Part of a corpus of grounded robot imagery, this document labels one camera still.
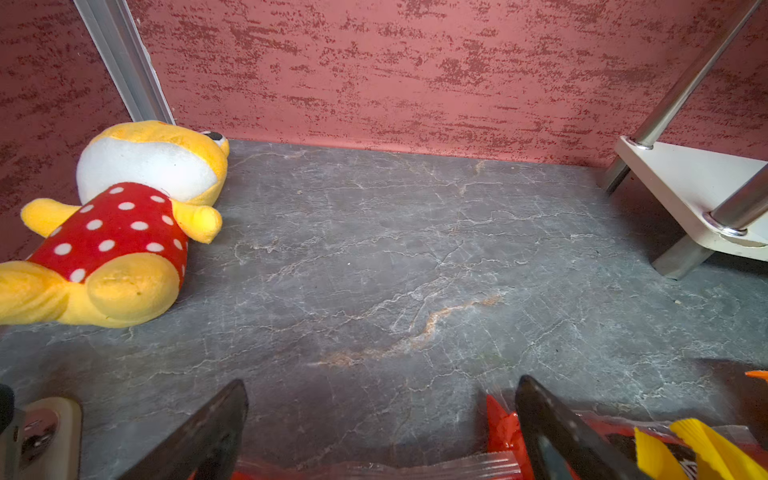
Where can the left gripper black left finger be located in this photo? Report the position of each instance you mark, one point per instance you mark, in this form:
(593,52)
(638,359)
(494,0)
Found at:
(206,446)

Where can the white two-tier metal shelf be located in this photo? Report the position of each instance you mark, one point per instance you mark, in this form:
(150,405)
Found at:
(719,200)

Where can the yellow plush toy red dress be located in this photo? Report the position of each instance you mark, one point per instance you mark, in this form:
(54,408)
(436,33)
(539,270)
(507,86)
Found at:
(119,257)

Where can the left aluminium corner post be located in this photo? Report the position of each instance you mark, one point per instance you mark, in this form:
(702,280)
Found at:
(116,37)

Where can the yellow spaghetti bag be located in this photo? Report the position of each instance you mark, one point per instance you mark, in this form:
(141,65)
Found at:
(716,457)

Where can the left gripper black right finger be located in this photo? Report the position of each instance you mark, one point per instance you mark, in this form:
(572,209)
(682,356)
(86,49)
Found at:
(559,444)

